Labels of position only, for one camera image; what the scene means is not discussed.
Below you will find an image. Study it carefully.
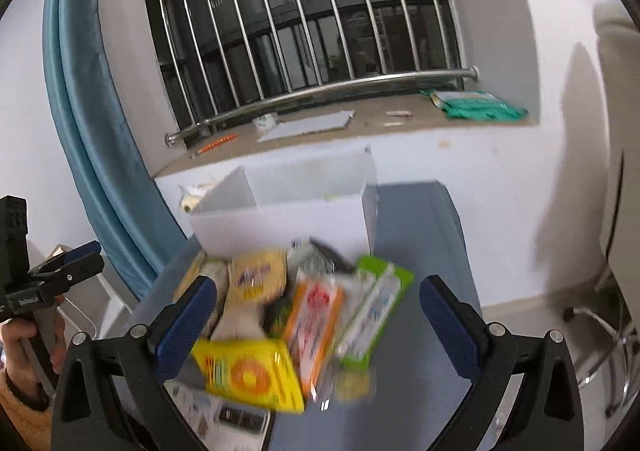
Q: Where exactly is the white cardboard box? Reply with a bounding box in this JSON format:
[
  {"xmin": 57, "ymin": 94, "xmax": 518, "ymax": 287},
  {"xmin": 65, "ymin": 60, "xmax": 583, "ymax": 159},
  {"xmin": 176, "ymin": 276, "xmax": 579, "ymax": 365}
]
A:
[{"xmin": 187, "ymin": 145, "xmax": 380, "ymax": 262}]

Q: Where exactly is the tissue pack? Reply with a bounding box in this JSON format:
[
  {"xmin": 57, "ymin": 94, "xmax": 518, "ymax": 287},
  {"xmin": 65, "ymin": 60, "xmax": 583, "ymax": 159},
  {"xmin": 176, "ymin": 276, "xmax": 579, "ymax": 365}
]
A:
[{"xmin": 179, "ymin": 181, "xmax": 218, "ymax": 214}]

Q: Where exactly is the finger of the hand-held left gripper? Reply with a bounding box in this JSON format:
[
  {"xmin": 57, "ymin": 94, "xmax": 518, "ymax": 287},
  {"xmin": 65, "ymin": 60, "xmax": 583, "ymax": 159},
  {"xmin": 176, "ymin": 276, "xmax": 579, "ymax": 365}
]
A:
[
  {"xmin": 30, "ymin": 255, "xmax": 107, "ymax": 304},
  {"xmin": 27, "ymin": 240, "xmax": 103, "ymax": 282}
]

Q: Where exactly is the white office chair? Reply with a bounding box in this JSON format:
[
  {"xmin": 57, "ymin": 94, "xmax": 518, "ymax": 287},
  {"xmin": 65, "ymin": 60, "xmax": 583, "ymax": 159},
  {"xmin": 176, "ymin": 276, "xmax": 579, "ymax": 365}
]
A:
[{"xmin": 562, "ymin": 1, "xmax": 640, "ymax": 427}]

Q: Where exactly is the small yellow clear packet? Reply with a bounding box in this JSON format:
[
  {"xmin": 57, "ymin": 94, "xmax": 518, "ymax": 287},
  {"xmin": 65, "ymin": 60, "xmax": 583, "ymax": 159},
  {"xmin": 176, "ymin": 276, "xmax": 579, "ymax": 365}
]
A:
[{"xmin": 335, "ymin": 368, "xmax": 376, "ymax": 402}]

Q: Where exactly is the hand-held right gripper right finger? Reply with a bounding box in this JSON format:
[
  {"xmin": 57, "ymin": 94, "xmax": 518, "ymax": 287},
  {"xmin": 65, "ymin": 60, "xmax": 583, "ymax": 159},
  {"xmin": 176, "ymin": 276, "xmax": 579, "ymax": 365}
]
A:
[{"xmin": 419, "ymin": 275, "xmax": 586, "ymax": 451}]

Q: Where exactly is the dark glass window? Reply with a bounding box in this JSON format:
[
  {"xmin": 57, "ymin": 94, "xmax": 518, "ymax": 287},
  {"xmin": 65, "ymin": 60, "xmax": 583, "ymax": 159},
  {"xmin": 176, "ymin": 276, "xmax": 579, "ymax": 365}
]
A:
[{"xmin": 139, "ymin": 0, "xmax": 463, "ymax": 129}]

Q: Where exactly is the tan snack packet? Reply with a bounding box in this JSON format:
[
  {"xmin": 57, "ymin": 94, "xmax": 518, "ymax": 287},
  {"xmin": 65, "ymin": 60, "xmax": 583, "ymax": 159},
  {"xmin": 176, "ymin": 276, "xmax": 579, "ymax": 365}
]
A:
[{"xmin": 172, "ymin": 251, "xmax": 231, "ymax": 337}]

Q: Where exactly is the beige stone windowsill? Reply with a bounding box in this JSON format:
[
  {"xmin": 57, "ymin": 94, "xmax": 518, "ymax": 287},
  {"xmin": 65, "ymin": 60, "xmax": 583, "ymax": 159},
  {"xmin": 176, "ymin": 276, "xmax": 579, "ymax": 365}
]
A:
[{"xmin": 155, "ymin": 91, "xmax": 543, "ymax": 179}]

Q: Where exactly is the person's left forearm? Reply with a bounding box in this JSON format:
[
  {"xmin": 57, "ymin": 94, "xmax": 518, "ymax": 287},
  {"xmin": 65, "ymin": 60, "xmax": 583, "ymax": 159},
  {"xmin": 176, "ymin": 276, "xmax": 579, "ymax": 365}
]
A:
[{"xmin": 0, "ymin": 368, "xmax": 55, "ymax": 451}]

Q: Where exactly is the yellow packet with orange ring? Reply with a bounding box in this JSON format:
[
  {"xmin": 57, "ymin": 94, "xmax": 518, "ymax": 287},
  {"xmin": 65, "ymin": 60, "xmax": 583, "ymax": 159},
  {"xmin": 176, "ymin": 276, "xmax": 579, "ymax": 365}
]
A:
[{"xmin": 192, "ymin": 338, "xmax": 306, "ymax": 414}]

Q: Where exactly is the beige yellow snack packet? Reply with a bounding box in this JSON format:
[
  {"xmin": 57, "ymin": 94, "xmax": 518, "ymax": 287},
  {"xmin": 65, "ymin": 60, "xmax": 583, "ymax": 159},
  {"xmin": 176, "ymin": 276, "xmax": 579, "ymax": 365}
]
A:
[{"xmin": 215, "ymin": 247, "xmax": 290, "ymax": 339}]

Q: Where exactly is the green wet wipes pack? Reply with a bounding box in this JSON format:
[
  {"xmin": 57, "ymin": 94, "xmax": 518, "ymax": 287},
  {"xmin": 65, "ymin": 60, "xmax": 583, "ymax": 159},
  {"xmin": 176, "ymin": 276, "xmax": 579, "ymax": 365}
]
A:
[{"xmin": 420, "ymin": 88, "xmax": 530, "ymax": 123}]

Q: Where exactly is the person's left hand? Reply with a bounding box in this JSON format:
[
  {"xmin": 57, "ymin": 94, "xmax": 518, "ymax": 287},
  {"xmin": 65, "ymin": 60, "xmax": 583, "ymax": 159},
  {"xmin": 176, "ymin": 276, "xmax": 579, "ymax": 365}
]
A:
[{"xmin": 0, "ymin": 321, "xmax": 40, "ymax": 383}]

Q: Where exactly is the green and white snack packet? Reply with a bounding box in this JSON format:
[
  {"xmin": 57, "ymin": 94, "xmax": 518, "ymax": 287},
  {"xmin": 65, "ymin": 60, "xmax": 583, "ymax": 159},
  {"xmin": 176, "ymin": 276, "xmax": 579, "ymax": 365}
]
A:
[{"xmin": 334, "ymin": 256, "xmax": 415, "ymax": 367}]

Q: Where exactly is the orange and white snack packet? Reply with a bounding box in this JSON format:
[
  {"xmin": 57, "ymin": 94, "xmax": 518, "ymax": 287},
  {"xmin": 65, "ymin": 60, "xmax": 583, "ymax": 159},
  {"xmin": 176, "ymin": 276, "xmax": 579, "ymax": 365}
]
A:
[{"xmin": 282, "ymin": 268, "xmax": 346, "ymax": 394}]

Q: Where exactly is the grey cardboard sheet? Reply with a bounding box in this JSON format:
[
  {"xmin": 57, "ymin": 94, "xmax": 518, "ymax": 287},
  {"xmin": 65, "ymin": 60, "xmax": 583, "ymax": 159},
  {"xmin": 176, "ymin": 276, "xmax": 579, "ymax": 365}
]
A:
[{"xmin": 256, "ymin": 110, "xmax": 356, "ymax": 144}]

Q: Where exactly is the blue curtain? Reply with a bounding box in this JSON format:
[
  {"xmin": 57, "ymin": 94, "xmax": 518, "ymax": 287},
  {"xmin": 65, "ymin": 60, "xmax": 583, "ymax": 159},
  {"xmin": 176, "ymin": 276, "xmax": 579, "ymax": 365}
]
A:
[{"xmin": 42, "ymin": 0, "xmax": 188, "ymax": 302}]

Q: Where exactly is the smartphone with cartoon case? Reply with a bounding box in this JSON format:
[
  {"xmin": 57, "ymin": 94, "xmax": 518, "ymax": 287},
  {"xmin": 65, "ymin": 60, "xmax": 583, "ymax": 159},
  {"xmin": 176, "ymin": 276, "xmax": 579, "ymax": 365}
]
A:
[{"xmin": 165, "ymin": 381, "xmax": 273, "ymax": 451}]

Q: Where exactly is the steel window guard rail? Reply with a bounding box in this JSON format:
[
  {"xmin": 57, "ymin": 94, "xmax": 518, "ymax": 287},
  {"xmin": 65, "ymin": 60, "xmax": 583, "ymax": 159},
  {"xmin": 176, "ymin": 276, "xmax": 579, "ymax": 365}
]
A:
[{"xmin": 125, "ymin": 0, "xmax": 480, "ymax": 149}]

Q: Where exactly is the dark grey snack packet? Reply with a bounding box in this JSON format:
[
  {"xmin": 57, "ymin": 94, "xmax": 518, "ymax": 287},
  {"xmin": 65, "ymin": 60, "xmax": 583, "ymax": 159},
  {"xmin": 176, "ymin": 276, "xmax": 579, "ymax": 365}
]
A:
[{"xmin": 287, "ymin": 237, "xmax": 358, "ymax": 277}]

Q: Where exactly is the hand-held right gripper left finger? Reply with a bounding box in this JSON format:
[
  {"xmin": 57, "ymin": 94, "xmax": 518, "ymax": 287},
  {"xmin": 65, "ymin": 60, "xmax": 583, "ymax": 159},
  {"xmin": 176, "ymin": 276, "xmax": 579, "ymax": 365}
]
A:
[{"xmin": 50, "ymin": 275, "xmax": 221, "ymax": 451}]

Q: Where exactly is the orange handled tool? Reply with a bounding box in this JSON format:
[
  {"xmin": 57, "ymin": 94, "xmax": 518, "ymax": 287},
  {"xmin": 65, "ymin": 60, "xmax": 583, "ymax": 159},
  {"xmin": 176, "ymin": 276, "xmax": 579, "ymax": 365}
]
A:
[{"xmin": 192, "ymin": 135, "xmax": 240, "ymax": 154}]

